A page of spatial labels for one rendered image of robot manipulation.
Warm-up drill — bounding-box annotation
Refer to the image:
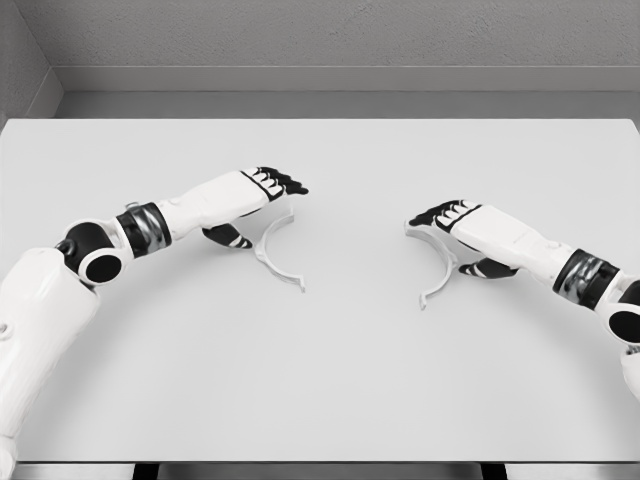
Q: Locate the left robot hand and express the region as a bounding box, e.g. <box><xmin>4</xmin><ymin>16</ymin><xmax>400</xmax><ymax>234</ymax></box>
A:
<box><xmin>198</xmin><ymin>166</ymin><xmax>310</xmax><ymax>250</ymax></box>

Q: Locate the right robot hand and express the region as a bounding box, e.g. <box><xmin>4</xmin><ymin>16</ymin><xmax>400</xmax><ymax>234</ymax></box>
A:
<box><xmin>404</xmin><ymin>199</ymin><xmax>519</xmax><ymax>279</ymax></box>

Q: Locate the thin white pipe clamp half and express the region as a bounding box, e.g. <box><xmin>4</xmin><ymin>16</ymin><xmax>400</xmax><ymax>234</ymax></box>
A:
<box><xmin>253</xmin><ymin>197</ymin><xmax>308</xmax><ymax>295</ymax></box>
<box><xmin>405</xmin><ymin>223</ymin><xmax>459</xmax><ymax>311</ymax></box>

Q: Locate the wide white table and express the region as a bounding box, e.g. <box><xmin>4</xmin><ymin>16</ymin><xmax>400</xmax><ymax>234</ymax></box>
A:
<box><xmin>0</xmin><ymin>118</ymin><xmax>640</xmax><ymax>480</ymax></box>

